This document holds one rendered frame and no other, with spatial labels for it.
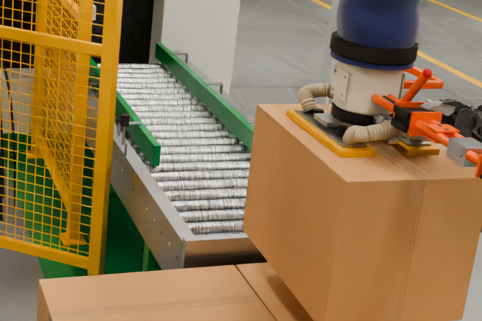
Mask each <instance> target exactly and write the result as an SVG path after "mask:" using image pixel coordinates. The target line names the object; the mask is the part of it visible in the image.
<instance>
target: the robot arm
mask: <svg viewBox="0 0 482 321"><path fill-rule="evenodd" d="M446 100H449V101H446ZM425 101H426V103H424V104H421V105H419V108H422V109H423V110H427V111H431V110H433V111H435V112H443V118H442V120H441V122H440V123H441V124H449V125H451V126H453V127H454V128H456V129H458V130H459V131H460V132H459V133H458V134H460V135H462V136H463V137H465V138H470V137H471V133H472V131H475V132H476V133H478V134H479V135H480V136H481V137H482V105H479V106H478V107H477V106H475V105H471V106H469V105H467V104H465V103H464V102H461V101H460V100H458V99H440V101H432V100H429V99H425ZM415 137H416V138H418V139H421V140H426V141H430V142H432V141H431V140H428V139H427V138H426V137H424V135H418V136H415Z"/></svg>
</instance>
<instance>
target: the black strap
mask: <svg viewBox="0 0 482 321"><path fill-rule="evenodd" d="M330 49H331V50H332V52H334V53H336V54H338V55H341V56H342V57H346V58H349V59H354V60H358V61H361V62H369V63H374V64H390V65H401V64H410V63H413V62H414V61H415V60H416V58H417V51H418V43H417V42H415V44H414V45H413V47H410V48H404V49H383V48H376V47H368V46H364V45H360V44H355V43H353V42H349V41H347V40H345V39H342V38H341V37H340V36H339V35H338V34H337V31H335V32H333V33H332V34H331V43H330Z"/></svg>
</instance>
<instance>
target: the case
mask: <svg viewBox="0 0 482 321"><path fill-rule="evenodd" d="M287 110H303V109H302V106H301V104H257V110H256V116H255V127H254V134H253V140H252V152H251V159H250V170H249V176H248V183H247V195H246V201H245V212H244V219H243V225H242V230H243V231H244V232H245V233H246V234H247V236H248V237H249V238H250V240H251V241H252V242H253V244H254V245H255V246H256V247H257V249H258V250H259V251H260V253H261V254H262V255H263V256H264V257H265V259H266V260H267V261H268V263H269V264H270V265H271V267H272V268H273V269H274V270H275V272H276V273H277V274H278V276H279V277H280V278H281V279H282V280H283V282H284V283H285V284H286V286H287V287H288V288H289V290H290V291H291V292H292V293H293V294H294V296H295V297H296V299H297V300H298V301H299V302H300V303H301V305H302V306H303V307H304V309H305V310H306V311H307V313H308V314H309V315H310V316H311V317H312V319H313V320H314V321H451V320H462V319H463V313H464V309H465V305H466V298H467V295H468V288H469V284H470V281H471V275H472V271H473V265H474V261H475V257H476V251H477V247H478V241H479V237H480V233H481V227H482V179H481V178H476V177H475V174H476V167H462V166H460V165H459V164H457V163H456V162H454V161H453V160H451V159H449V158H448V157H446V152H447V148H446V147H444V146H443V145H441V144H439V143H434V142H430V141H428V142H430V143H432V144H433V145H435V146H436V147H438V148H439V149H440V153H439V155H412V156H407V155H405V154H403V153H401V152H400V151H398V149H396V148H394V147H393V146H391V145H390V144H388V143H386V142H385V141H384V140H376V141H372V142H370V141H369V142H367V141H366V142H365V143H366V144H367V145H369V146H370V147H372V148H373V149H375V150H376V153H375V156H374V157H365V158H340V157H338V156H337V155H336V154H335V153H334V152H332V151H331V150H329V149H328V148H327V147H326V146H325V145H324V144H322V143H321V142H319V141H318V140H317V139H315V138H314V137H313V136H312V135H311V134H309V133H308V132H307V131H305V130H304V129H303V128H302V127H301V126H299V125H298V124H297V123H295V122H294V121H292V120H291V119H290V118H289V117H288V116H287V115H286V112H287Z"/></svg>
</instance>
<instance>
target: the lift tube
mask: <svg viewBox="0 0 482 321"><path fill-rule="evenodd" d="M420 2H421V0H339V4H338V7H337V13H336V28H337V34H338V35H339V36H340V37H341V38H342V39H345V40H347V41H349V42H353V43H355V44H360V45H364V46H368V47H376V48H383V49H404V48H410V47H413V45H414V44H415V41H416V39H417V35H418V32H419V28H420V11H419V4H420ZM330 55H331V57H333V58H334V59H336V60H338V61H340V62H343V63H346V64H350V65H354V66H357V67H363V68H368V69H373V70H389V71H400V70H408V69H411V68H413V67H414V63H410V64H401V65H390V64H374V63H369V62H361V61H358V60H354V59H349V58H346V57H342V56H341V55H338V54H336V53H334V52H332V50H331V52H330Z"/></svg>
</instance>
